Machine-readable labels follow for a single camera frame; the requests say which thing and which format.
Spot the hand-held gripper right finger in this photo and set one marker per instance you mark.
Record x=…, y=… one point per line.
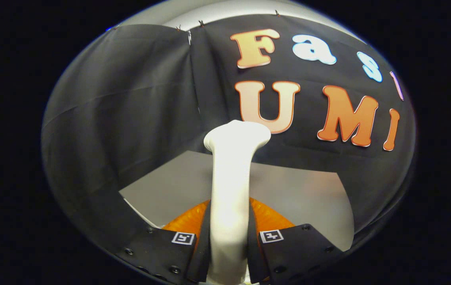
x=254, y=257

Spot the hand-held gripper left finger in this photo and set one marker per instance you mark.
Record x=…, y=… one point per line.
x=203, y=257

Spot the white garment steamer head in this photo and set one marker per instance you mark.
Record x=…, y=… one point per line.
x=229, y=190

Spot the grey cabinet with dark top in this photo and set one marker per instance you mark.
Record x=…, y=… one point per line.
x=170, y=190

